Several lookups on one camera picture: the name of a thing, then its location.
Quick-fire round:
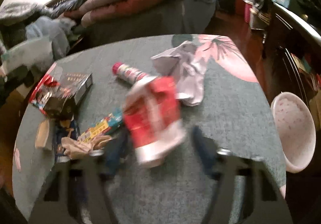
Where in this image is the white paper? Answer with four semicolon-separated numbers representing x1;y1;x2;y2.
150;40;209;107

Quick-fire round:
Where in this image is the brown paper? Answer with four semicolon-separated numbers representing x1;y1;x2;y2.
61;136;112;160

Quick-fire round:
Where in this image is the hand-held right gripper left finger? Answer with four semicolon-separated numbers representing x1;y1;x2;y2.
43;127;131;224

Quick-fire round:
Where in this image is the pink spotted bin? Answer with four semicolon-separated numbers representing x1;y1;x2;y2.
270;92;316;174

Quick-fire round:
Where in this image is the small tan cardboard box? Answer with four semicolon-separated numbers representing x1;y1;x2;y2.
35;119;54;151

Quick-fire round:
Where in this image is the red and white snack packet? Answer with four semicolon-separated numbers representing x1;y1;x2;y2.
123;75;186;168

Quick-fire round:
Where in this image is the dark wooden cabinet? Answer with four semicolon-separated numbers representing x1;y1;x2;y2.
249;0;321;124

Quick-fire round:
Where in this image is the pile of clothes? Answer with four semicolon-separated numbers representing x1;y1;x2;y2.
0;3;77;89

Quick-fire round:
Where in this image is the teal colourful printed box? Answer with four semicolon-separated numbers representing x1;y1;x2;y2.
78;108;126;142

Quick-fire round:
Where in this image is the red storage container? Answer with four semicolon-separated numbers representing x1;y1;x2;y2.
235;0;248;17

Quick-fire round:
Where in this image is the green floral tablecloth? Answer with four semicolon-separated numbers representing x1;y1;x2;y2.
12;34;288;224

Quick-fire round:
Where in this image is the black cardboard box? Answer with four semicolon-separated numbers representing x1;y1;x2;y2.
44;72;93;117

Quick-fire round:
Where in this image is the red foil snack packet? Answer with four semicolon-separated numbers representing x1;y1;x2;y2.
28;74;61;114

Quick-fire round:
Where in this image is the pink capped plastic bottle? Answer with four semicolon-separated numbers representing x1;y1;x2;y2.
112;62;154;87

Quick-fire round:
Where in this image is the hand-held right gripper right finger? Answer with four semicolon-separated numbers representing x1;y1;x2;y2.
192;126;279;224

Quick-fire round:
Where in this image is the blue printed packet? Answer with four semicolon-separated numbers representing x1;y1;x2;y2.
55;116;81;163

